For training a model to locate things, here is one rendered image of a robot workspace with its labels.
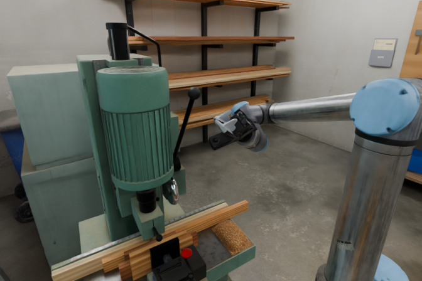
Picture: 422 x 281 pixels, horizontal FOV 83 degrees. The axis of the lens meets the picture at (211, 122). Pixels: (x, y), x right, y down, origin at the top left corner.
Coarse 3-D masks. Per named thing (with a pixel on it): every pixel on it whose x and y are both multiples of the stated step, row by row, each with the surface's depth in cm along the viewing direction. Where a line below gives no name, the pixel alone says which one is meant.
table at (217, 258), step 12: (204, 240) 85; (216, 240) 85; (204, 252) 80; (216, 252) 80; (228, 252) 80; (240, 252) 80; (252, 252) 83; (216, 264) 76; (228, 264) 78; (240, 264) 82; (96, 276) 72; (108, 276) 72; (120, 276) 72; (144, 276) 72; (216, 276) 77
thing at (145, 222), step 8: (136, 200) 80; (136, 208) 76; (136, 216) 76; (144, 216) 72; (152, 216) 72; (160, 216) 73; (144, 224) 71; (152, 224) 72; (160, 224) 74; (144, 232) 71; (152, 232) 73; (160, 232) 74
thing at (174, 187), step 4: (172, 176) 92; (168, 180) 90; (172, 180) 90; (168, 184) 92; (172, 184) 89; (176, 184) 90; (168, 188) 92; (172, 188) 88; (176, 188) 89; (168, 192) 92; (172, 192) 88; (176, 192) 88; (168, 196) 95; (172, 196) 89; (176, 196) 89; (168, 200) 94; (172, 200) 90; (176, 200) 89; (172, 204) 92
